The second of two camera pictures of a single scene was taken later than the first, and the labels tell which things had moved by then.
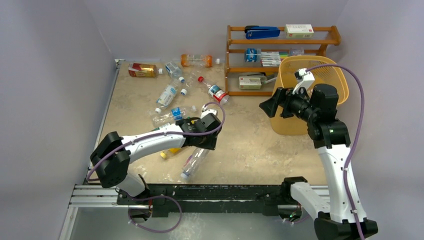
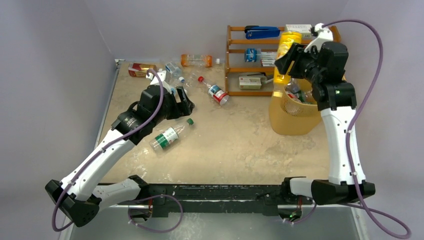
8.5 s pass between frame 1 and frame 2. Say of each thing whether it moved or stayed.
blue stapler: stayed
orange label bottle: stayed
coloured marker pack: stayed
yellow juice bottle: moved
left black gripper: moved
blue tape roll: stayed
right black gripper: moved
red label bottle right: stayed
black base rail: stayed
